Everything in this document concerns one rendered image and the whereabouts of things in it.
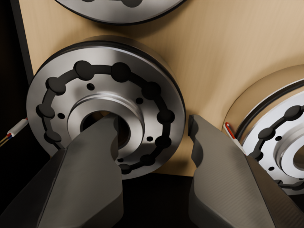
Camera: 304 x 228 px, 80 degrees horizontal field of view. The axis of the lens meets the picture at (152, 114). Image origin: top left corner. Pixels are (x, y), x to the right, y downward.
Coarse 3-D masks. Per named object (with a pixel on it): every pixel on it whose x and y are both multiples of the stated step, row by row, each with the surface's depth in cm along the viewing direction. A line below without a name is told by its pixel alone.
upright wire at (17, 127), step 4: (24, 120) 12; (16, 124) 11; (20, 124) 11; (24, 124) 12; (12, 128) 11; (16, 128) 11; (20, 128) 11; (8, 132) 11; (12, 132) 11; (16, 132) 11; (8, 136) 10; (12, 136) 11; (0, 144) 10
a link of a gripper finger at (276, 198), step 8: (248, 160) 9; (256, 168) 8; (256, 176) 8; (264, 176) 8; (264, 184) 8; (272, 184) 8; (264, 192) 7; (272, 192) 7; (280, 192) 7; (264, 200) 7; (272, 200) 7; (280, 200) 7; (288, 200) 7; (272, 208) 7; (280, 208) 7; (288, 208) 7; (296, 208) 7; (272, 216) 6; (280, 216) 6; (288, 216) 6; (296, 216) 6; (280, 224) 6; (288, 224) 6; (296, 224) 6
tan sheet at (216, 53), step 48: (48, 0) 11; (192, 0) 11; (240, 0) 11; (288, 0) 11; (48, 48) 12; (192, 48) 12; (240, 48) 12; (288, 48) 12; (192, 96) 14; (192, 144) 17
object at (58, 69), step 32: (64, 64) 10; (96, 64) 10; (128, 64) 10; (32, 96) 11; (64, 96) 11; (128, 96) 11; (160, 96) 11; (32, 128) 12; (64, 128) 12; (160, 128) 12; (128, 160) 13; (160, 160) 13
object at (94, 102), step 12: (96, 96) 10; (108, 96) 10; (72, 108) 11; (84, 108) 11; (96, 108) 11; (108, 108) 11; (120, 108) 11; (132, 108) 11; (72, 120) 11; (84, 120) 11; (132, 120) 11; (72, 132) 11; (132, 132) 11; (144, 132) 12; (120, 144) 12; (132, 144) 12; (120, 156) 12
